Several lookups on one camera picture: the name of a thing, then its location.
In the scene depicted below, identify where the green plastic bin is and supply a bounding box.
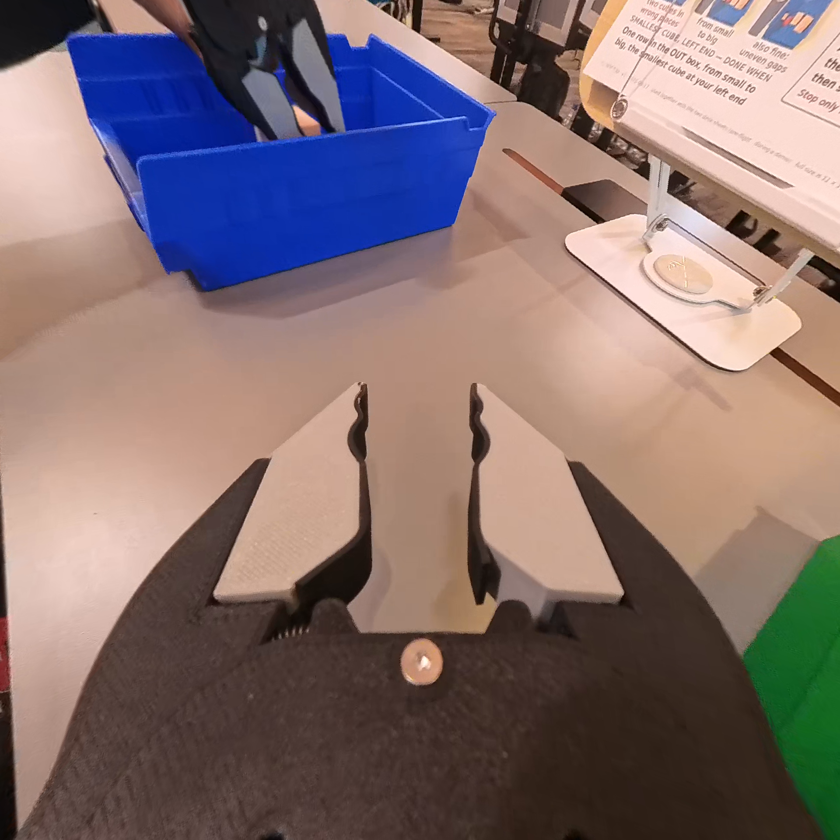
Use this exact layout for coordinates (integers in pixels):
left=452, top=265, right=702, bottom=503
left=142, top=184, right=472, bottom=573
left=743, top=535, right=840, bottom=840

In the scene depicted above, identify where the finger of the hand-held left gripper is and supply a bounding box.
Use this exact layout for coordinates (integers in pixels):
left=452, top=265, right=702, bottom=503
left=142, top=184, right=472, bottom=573
left=241, top=64, right=305, bottom=143
left=281, top=18, right=347, bottom=136

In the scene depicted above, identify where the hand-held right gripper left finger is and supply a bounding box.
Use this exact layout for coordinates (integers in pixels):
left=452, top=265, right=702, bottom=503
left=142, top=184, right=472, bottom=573
left=213, top=382, right=374, bottom=606

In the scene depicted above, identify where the person's left hand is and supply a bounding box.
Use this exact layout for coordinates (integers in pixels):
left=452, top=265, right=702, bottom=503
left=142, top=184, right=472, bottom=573
left=141, top=0, right=200, bottom=59

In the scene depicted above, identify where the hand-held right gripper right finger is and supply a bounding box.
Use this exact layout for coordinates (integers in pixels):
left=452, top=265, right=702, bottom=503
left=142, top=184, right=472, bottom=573
left=467, top=382, right=625, bottom=622

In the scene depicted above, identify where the large blue plastic bin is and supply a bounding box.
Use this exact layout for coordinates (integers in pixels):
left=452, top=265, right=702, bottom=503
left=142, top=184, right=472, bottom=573
left=66, top=31, right=497, bottom=294

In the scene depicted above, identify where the grey metal-framed panel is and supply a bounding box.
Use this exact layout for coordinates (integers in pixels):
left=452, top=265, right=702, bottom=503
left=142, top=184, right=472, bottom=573
left=493, top=0, right=593, bottom=46

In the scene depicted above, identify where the dark desk cable flap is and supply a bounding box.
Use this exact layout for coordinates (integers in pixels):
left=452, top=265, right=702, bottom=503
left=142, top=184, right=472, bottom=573
left=562, top=178, right=648, bottom=224

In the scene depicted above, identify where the instruction sheet stand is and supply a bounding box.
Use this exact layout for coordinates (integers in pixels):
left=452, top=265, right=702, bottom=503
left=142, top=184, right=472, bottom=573
left=564, top=0, right=840, bottom=372

